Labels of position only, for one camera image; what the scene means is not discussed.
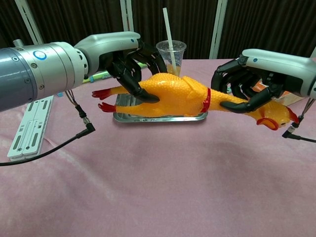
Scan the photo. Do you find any white drinking straw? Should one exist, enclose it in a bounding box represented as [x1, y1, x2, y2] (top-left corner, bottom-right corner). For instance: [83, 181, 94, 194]
[162, 7, 177, 72]

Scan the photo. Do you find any orange cardboard box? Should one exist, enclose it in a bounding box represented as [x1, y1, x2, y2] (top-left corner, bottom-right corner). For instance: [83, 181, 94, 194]
[254, 80, 306, 105]

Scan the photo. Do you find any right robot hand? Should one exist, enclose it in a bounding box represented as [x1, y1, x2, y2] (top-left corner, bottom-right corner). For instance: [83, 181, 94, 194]
[211, 48, 316, 114]

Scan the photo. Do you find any yellow rubber chicken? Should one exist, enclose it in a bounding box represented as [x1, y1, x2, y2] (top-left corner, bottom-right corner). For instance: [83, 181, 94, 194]
[91, 72, 300, 130]

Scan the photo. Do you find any white metal frame post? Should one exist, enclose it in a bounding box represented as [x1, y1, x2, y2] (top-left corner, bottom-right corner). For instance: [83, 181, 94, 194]
[209, 0, 228, 60]
[16, 0, 44, 45]
[120, 0, 137, 34]

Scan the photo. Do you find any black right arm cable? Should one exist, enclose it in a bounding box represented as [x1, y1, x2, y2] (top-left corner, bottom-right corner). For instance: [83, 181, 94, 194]
[281, 97, 316, 143]

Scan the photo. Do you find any white folding laptop stand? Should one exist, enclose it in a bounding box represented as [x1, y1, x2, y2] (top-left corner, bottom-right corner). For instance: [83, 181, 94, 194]
[6, 95, 54, 162]

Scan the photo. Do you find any black pleated curtain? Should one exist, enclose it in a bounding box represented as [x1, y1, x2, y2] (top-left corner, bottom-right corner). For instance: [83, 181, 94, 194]
[0, 0, 316, 64]

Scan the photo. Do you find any silver metal tray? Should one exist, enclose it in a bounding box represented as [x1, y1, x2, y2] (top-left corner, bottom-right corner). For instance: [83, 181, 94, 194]
[113, 93, 208, 123]

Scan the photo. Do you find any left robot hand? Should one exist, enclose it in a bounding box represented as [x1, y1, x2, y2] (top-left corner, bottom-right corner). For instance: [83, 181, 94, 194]
[74, 31, 167, 104]

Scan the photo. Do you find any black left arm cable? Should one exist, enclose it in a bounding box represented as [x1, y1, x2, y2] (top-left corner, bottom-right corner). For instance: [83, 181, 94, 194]
[0, 90, 96, 166]

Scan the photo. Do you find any pink velvet table cloth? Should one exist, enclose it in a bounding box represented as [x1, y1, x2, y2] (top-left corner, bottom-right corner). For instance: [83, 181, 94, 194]
[0, 58, 316, 237]

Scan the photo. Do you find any clear plastic drink cup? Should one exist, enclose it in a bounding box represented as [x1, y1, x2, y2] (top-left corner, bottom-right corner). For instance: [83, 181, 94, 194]
[155, 40, 188, 76]

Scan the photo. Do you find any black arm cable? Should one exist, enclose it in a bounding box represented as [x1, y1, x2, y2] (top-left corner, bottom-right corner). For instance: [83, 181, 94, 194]
[0, 90, 96, 166]
[281, 97, 316, 143]

